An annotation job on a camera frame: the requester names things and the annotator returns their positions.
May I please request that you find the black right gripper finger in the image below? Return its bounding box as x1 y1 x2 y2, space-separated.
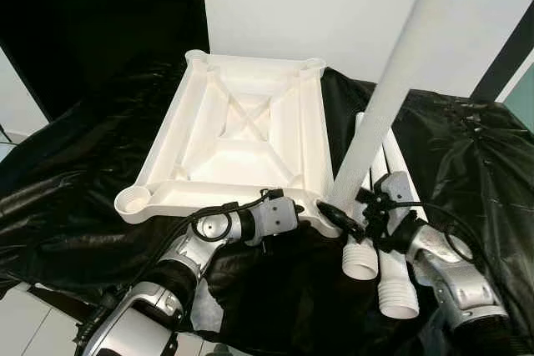
319 203 366 243

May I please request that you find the black door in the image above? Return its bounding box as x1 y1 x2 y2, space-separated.
0 0 209 119

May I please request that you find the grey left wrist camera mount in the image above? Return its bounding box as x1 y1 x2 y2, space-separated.
253 198 303 238

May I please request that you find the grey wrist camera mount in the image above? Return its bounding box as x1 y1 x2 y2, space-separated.
253 198 303 238
375 171 416 217

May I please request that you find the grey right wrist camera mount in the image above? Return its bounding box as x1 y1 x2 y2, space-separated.
375 171 416 217

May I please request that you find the black wall strip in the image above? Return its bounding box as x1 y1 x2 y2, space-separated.
471 2 534 107

